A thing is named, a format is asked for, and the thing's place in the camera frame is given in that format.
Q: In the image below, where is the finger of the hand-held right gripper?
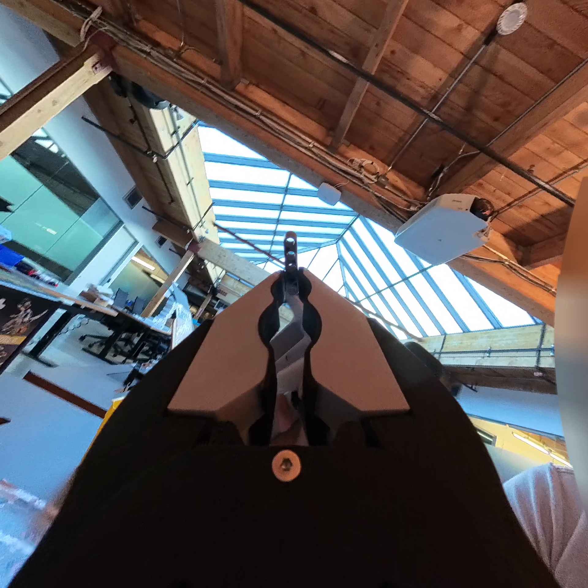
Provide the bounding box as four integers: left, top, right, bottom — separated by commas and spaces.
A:
269, 316, 314, 397

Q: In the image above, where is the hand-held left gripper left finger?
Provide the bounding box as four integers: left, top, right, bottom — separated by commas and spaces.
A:
168, 270, 282, 445

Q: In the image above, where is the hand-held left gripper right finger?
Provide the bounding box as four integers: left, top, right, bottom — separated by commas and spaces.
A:
299, 268, 411, 445

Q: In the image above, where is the dark grey technic beam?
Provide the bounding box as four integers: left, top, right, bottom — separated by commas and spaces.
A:
281, 231, 305, 307

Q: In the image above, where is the background wooden desk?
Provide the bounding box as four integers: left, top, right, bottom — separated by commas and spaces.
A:
54, 288, 174, 364

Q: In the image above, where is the person's right hand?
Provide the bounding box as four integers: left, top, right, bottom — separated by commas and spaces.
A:
271, 395, 306, 445

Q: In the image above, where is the white poster board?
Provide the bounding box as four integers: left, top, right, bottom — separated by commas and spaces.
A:
169, 284, 194, 348

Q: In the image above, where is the yellow plastic bin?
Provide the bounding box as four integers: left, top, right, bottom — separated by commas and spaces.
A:
85, 397, 122, 456

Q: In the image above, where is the white ceiling projector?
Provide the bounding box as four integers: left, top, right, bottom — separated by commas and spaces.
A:
393, 192, 495, 266

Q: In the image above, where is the white ceiling sensor box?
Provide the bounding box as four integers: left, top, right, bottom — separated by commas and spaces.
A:
316, 181, 343, 207

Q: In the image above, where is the blue robot kit box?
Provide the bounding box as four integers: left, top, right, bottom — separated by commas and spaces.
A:
0, 281, 61, 374

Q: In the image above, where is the round white ceiling detector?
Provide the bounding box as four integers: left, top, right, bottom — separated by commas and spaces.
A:
495, 1, 529, 36

